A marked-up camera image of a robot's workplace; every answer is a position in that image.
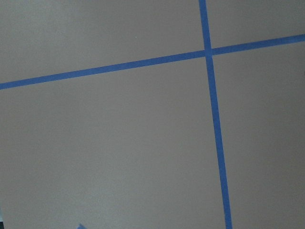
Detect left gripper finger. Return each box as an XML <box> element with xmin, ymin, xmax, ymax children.
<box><xmin>77</xmin><ymin>224</ymin><xmax>86</xmax><ymax>229</ymax></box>

